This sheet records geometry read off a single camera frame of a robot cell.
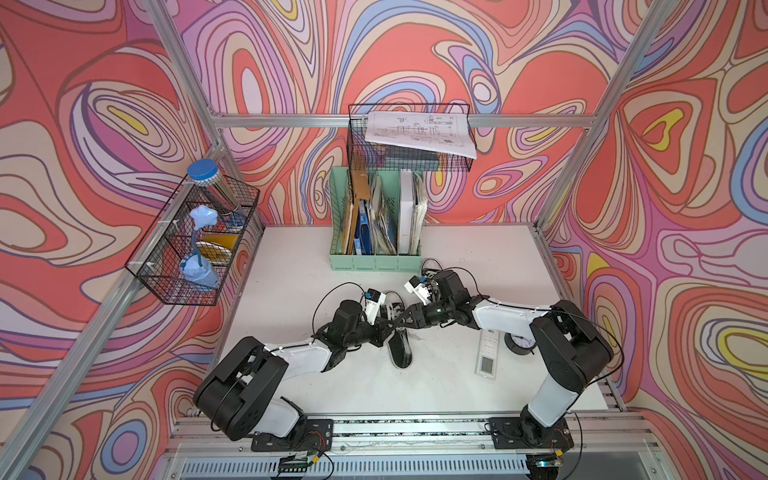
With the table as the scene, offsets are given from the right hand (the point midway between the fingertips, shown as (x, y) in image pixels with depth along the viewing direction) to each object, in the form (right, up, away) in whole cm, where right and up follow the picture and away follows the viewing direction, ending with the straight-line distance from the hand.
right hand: (401, 329), depth 85 cm
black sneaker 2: (+11, +15, +17) cm, 25 cm away
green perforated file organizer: (-8, +32, +8) cm, 34 cm away
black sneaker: (-1, -5, +1) cm, 6 cm away
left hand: (-1, +1, 0) cm, 1 cm away
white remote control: (+25, -8, +1) cm, 27 cm away
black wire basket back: (-10, +56, +17) cm, 59 cm away
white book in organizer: (+2, +36, +9) cm, 37 cm away
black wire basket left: (-54, +22, -11) cm, 59 cm away
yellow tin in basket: (-45, +24, -14) cm, 53 cm away
